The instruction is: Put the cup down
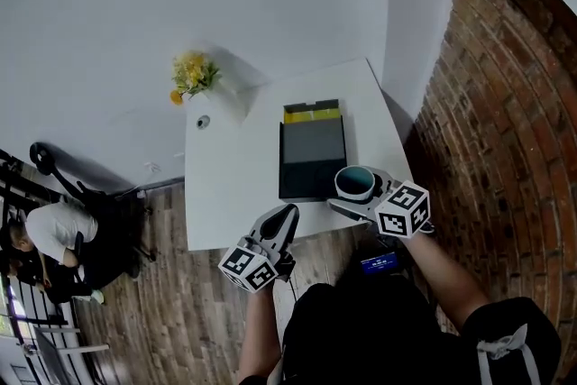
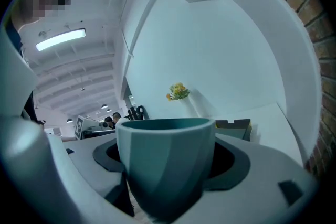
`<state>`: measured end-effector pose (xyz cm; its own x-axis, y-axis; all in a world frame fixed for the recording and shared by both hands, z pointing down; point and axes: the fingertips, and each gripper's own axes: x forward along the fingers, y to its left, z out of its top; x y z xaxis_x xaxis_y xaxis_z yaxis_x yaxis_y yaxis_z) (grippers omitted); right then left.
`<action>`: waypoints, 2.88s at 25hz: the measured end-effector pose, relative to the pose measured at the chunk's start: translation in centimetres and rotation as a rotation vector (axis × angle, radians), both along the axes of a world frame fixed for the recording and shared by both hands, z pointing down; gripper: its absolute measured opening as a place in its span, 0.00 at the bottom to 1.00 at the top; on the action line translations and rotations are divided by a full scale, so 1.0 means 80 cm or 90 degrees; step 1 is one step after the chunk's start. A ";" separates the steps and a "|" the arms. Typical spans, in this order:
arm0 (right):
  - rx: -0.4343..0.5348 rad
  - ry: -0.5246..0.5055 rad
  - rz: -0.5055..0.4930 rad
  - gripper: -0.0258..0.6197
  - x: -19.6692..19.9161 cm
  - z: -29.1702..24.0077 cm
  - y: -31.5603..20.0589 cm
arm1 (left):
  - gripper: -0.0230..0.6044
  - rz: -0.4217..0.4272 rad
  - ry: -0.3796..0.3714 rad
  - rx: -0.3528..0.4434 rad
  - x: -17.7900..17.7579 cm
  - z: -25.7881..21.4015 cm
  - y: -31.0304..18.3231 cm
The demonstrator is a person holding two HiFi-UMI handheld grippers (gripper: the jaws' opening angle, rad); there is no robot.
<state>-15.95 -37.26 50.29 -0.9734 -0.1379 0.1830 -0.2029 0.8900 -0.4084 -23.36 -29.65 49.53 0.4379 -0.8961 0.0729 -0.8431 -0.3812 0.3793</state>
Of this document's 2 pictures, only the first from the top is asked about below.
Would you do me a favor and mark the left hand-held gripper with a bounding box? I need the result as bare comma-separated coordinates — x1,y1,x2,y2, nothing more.
217,203,301,296

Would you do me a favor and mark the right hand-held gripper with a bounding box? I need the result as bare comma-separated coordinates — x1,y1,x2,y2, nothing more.
325,168,435,250

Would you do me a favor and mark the white cup with teal inside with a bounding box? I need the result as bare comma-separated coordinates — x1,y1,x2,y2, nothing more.
334,164,378,202

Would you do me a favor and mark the black tray box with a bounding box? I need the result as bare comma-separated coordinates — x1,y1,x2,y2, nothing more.
277,97,351,202

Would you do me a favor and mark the person's left forearm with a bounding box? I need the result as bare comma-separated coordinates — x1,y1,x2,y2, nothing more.
237,283,283,385

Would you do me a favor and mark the person's right forearm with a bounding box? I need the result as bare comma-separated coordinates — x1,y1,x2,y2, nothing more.
399,232,490,333

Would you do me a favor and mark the black device with blue screen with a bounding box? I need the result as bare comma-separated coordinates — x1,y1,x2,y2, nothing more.
358,251,403,278

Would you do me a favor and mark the white table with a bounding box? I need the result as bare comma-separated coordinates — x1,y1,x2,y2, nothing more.
184,56,417,252

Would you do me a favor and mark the yellow packet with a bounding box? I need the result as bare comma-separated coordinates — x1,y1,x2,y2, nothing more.
283,108,341,124

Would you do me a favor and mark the person's black clothing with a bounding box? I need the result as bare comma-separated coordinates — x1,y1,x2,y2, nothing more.
280,274,563,385

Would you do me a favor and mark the black office chair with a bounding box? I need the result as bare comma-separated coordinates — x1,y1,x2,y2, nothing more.
28,141,157,290

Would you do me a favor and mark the yellow flower bouquet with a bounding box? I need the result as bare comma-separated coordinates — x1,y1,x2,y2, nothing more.
169,50,224,106

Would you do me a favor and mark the black metal railing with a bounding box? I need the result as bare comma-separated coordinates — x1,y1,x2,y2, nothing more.
0,147,83,385

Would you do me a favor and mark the white drawstring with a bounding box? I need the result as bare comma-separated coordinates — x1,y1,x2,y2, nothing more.
476,323,543,385

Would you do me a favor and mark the white metal frame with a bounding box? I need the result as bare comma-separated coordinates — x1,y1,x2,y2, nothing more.
32,325,112,385

